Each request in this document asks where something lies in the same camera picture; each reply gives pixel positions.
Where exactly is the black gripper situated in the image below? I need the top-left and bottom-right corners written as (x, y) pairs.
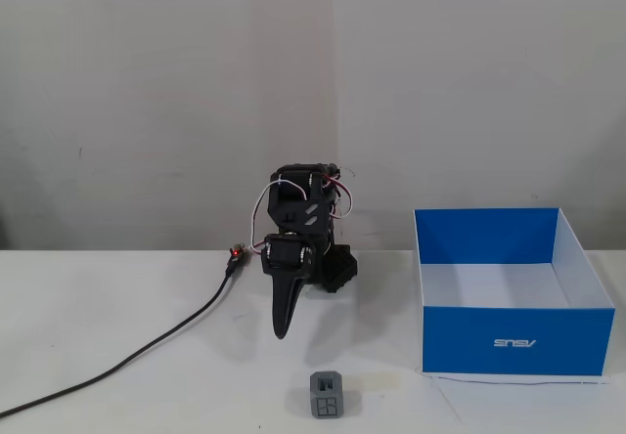
top-left (262, 232), bottom-right (318, 341)

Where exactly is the gray 3d-printed block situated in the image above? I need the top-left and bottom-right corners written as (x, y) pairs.
top-left (309, 369), bottom-right (344, 422)

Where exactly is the blue white cardboard box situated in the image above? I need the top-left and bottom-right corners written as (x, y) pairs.
top-left (413, 206), bottom-right (616, 378)

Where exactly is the clear tape patch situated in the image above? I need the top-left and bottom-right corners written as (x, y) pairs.
top-left (347, 371), bottom-right (401, 391)

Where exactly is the white servo cable loop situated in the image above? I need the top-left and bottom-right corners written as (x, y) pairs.
top-left (249, 178), bottom-right (310, 252)

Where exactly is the red white servo cable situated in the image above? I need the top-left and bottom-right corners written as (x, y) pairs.
top-left (322, 165), bottom-right (357, 221)

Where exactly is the black usb cable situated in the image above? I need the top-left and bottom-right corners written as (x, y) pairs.
top-left (0, 256), bottom-right (237, 418)

